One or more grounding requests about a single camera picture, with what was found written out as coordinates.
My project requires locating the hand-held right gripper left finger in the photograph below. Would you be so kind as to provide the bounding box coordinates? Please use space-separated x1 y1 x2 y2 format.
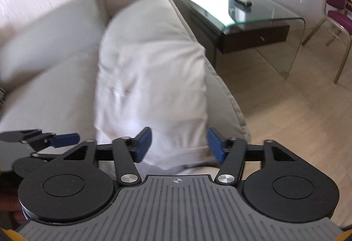
56 127 152 185

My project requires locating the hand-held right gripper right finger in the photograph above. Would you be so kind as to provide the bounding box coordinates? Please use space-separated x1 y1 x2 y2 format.
207 128 296 185

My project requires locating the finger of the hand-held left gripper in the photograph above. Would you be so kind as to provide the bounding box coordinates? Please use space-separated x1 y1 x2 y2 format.
0 129 42 143
33 133 80 153

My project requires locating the white t-shirt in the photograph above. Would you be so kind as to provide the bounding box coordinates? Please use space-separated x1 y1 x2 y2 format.
95 43 208 173

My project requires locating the grey sofa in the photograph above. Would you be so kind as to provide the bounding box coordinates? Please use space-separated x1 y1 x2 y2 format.
0 0 251 170

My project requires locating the grey sofa back cushion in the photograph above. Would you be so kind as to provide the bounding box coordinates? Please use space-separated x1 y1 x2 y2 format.
0 0 110 85

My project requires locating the dark drawer unit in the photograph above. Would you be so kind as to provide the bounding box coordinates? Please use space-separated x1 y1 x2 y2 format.
176 0 290 56

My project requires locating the glass side table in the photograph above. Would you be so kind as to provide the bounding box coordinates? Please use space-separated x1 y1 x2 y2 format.
172 0 306 82

